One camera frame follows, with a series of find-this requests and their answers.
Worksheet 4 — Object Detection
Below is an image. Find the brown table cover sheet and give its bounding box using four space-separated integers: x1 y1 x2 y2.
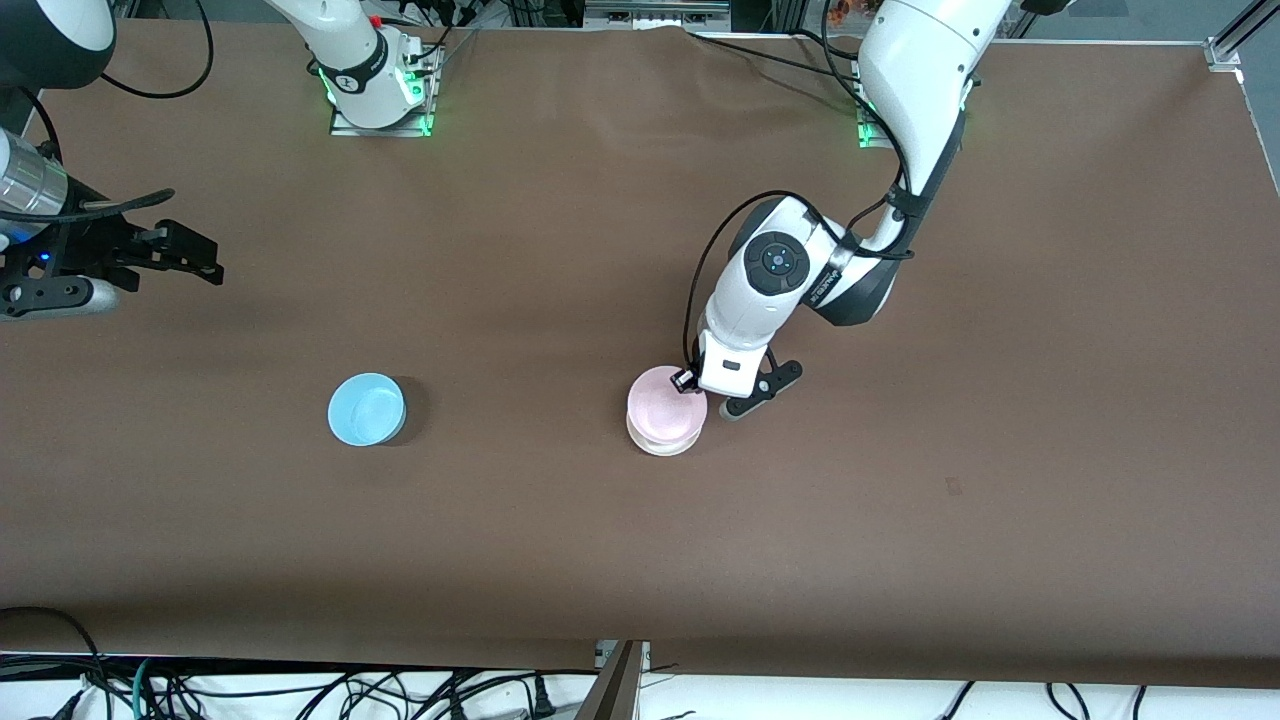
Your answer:
0 18 1280 691

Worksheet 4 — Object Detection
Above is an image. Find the black looped floor cable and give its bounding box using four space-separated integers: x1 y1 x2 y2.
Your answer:
0 606 109 720

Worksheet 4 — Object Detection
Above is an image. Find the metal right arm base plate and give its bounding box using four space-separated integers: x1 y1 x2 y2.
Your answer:
328 40 443 139

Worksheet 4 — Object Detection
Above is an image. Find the black cable across table edge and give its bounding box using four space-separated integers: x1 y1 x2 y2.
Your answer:
688 30 869 89

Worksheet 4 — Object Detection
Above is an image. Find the grey device with sockets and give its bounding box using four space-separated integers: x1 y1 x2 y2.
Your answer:
584 0 732 30

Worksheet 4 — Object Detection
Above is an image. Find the aluminium profile post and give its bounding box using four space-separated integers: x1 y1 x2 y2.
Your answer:
574 640 651 720

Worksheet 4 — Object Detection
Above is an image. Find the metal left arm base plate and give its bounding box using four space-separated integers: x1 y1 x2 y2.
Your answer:
856 52 901 152

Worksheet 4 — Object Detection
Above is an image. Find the blue bowl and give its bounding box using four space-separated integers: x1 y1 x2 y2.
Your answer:
328 372 408 448

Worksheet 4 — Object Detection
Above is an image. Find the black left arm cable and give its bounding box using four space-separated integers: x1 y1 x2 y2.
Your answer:
682 30 963 373

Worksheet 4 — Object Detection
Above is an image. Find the pink bowl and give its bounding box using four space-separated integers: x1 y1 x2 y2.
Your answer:
627 366 710 447

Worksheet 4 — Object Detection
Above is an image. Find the aluminium frame corner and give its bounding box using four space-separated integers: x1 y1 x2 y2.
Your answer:
1204 0 1280 73

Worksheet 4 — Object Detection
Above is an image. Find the white bowl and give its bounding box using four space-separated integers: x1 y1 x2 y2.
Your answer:
627 412 706 458

